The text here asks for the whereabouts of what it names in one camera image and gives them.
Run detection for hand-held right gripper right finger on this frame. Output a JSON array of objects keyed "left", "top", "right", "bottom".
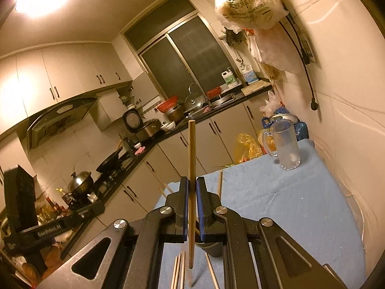
[{"left": 196, "top": 176, "right": 346, "bottom": 289}]

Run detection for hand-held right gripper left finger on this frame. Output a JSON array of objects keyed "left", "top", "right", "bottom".
[{"left": 34, "top": 176, "right": 191, "bottom": 289}]

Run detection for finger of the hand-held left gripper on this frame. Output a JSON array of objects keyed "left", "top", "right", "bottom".
[{"left": 64, "top": 202, "right": 105, "bottom": 228}]

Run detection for black utensil holder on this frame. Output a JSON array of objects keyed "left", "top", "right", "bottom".
[{"left": 194, "top": 238, "right": 225, "bottom": 258}]

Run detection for long bamboo chopstick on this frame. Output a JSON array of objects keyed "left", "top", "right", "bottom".
[{"left": 188, "top": 120, "right": 196, "bottom": 270}]

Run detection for bunch of wooden chopsticks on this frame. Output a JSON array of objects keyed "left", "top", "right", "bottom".
[{"left": 162, "top": 170, "right": 223, "bottom": 289}]

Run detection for hanging kitchen utensils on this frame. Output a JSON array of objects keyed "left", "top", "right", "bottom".
[{"left": 223, "top": 26, "right": 245, "bottom": 49}]

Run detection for person's left hand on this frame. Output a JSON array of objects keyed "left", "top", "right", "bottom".
[{"left": 15, "top": 244, "right": 64, "bottom": 281}]

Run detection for yellow cap oil bottle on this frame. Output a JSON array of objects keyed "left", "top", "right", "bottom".
[{"left": 56, "top": 187, "right": 73, "bottom": 208}]

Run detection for wok with lid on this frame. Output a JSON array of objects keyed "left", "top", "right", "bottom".
[{"left": 67, "top": 165, "right": 94, "bottom": 194}]

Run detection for dark sauce bottle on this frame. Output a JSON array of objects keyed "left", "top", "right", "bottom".
[{"left": 45, "top": 197, "right": 61, "bottom": 217}]

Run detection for gas stove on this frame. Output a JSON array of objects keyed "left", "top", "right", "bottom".
[{"left": 68, "top": 157, "right": 139, "bottom": 210}]

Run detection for black frying pan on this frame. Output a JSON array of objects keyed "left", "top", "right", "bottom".
[{"left": 96, "top": 146, "right": 124, "bottom": 173}]

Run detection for lower kitchen cabinets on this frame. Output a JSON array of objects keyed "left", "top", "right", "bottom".
[{"left": 60, "top": 96, "right": 271, "bottom": 265}]

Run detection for kitchen cabinets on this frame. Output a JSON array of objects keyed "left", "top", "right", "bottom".
[
  {"left": 60, "top": 96, "right": 271, "bottom": 265},
  {"left": 0, "top": 34, "right": 143, "bottom": 118}
]

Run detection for blue tablecloth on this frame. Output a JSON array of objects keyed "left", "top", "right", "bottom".
[{"left": 153, "top": 138, "right": 366, "bottom": 289}]

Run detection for electric kettle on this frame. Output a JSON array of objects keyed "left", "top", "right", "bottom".
[{"left": 122, "top": 137, "right": 136, "bottom": 154}]

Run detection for yellow plastic bag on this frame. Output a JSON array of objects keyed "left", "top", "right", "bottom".
[{"left": 234, "top": 132, "right": 273, "bottom": 164}]

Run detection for black kitchen countertop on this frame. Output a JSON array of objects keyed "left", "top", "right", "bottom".
[{"left": 60, "top": 87, "right": 273, "bottom": 217}]

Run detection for rice cooker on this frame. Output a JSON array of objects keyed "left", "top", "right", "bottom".
[{"left": 123, "top": 108, "right": 161, "bottom": 143}]

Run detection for range hood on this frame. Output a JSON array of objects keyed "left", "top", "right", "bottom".
[{"left": 26, "top": 96, "right": 100, "bottom": 149}]

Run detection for metal cooking pot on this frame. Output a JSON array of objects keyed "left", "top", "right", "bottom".
[{"left": 164, "top": 105, "right": 185, "bottom": 122}]

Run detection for red plastic basin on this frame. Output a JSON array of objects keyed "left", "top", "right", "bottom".
[{"left": 155, "top": 96, "right": 179, "bottom": 112}]

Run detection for clear glass pitcher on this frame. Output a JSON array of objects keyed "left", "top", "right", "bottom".
[{"left": 262, "top": 119, "right": 301, "bottom": 171}]

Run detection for glass pan lid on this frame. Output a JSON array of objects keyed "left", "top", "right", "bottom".
[{"left": 184, "top": 92, "right": 206, "bottom": 113}]

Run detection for metal kitchen sink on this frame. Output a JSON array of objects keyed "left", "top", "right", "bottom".
[{"left": 211, "top": 93, "right": 237, "bottom": 107}]

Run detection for metal sink faucet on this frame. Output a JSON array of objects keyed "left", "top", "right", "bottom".
[{"left": 188, "top": 84, "right": 208, "bottom": 103}]

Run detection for metal basin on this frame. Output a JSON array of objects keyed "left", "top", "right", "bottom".
[{"left": 269, "top": 113, "right": 300, "bottom": 127}]

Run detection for white plastic bag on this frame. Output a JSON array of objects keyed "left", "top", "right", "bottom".
[{"left": 259, "top": 90, "right": 285, "bottom": 116}]

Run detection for blue plastic bag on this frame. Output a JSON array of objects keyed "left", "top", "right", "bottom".
[{"left": 261, "top": 116, "right": 309, "bottom": 140}]

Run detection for upper kitchen cabinets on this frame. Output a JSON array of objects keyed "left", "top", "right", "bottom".
[{"left": 0, "top": 34, "right": 143, "bottom": 118}]

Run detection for wooden cutting board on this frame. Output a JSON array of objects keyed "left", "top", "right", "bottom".
[{"left": 241, "top": 80, "right": 272, "bottom": 97}]

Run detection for green label detergent jug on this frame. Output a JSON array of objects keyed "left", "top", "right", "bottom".
[{"left": 221, "top": 67, "right": 238, "bottom": 86}]

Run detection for blue label detergent jug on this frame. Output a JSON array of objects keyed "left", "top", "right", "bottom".
[{"left": 241, "top": 64, "right": 260, "bottom": 84}]

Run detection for kitchen window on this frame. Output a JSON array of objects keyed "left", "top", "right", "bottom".
[{"left": 123, "top": 0, "right": 238, "bottom": 103}]

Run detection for small hanging brown bag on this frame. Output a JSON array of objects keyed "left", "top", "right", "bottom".
[{"left": 262, "top": 63, "right": 282, "bottom": 83}]

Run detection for hanging clear plastic bag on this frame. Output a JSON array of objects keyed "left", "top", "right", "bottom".
[{"left": 249, "top": 27, "right": 303, "bottom": 74}]

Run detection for hanging bag of flatbread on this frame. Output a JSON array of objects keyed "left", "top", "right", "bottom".
[{"left": 214, "top": 0, "right": 290, "bottom": 31}]

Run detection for black power cable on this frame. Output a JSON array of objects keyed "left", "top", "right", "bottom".
[{"left": 278, "top": 3, "right": 319, "bottom": 110}]

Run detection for wall socket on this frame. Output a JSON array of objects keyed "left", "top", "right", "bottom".
[{"left": 301, "top": 38, "right": 316, "bottom": 64}]

